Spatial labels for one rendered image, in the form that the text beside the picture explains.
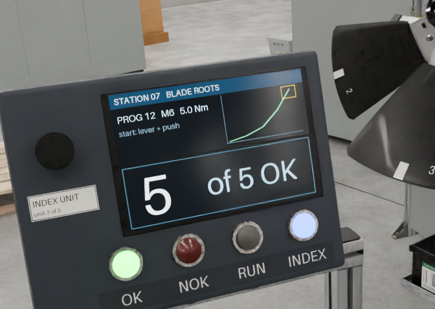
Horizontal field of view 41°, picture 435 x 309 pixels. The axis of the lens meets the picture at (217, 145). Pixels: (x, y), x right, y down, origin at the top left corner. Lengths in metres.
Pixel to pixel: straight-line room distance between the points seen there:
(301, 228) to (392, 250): 2.29
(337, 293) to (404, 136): 0.53
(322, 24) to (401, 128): 2.90
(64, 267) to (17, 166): 0.08
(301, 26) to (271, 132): 3.65
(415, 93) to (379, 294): 1.44
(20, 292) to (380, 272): 1.54
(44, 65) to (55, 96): 5.95
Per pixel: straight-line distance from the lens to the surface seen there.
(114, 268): 0.46
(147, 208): 0.46
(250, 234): 0.48
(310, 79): 0.50
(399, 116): 1.13
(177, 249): 0.47
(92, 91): 0.45
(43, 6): 6.37
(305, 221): 0.49
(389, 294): 2.47
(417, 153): 1.10
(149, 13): 9.22
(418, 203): 2.78
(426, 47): 1.28
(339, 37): 1.42
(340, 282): 0.62
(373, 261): 2.68
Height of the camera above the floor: 1.34
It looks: 19 degrees down
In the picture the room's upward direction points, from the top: 4 degrees counter-clockwise
